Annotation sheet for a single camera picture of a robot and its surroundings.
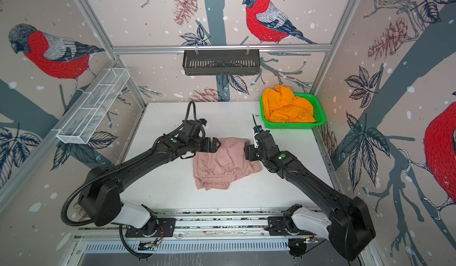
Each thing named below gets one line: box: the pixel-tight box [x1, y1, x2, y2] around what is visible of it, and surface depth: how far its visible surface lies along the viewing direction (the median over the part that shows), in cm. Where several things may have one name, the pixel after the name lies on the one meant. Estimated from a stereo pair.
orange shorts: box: [261, 84, 316, 123], surface depth 112 cm
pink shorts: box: [192, 137, 263, 191], surface depth 90 cm
